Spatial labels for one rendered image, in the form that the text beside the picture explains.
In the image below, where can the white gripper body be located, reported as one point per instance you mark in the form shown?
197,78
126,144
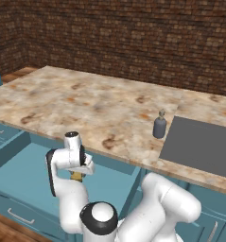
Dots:
89,168

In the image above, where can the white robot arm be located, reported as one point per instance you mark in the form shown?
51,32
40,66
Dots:
168,201

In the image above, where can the yellow sponge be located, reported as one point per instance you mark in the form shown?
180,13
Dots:
76,177

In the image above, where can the grey soap dispenser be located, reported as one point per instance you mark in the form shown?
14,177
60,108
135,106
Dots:
159,127

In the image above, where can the grey sink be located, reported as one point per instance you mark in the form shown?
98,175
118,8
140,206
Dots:
199,146

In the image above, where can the open teal drawer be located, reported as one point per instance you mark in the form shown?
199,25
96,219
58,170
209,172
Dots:
23,171

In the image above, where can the teal drawer front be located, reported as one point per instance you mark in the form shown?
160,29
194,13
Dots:
4,138

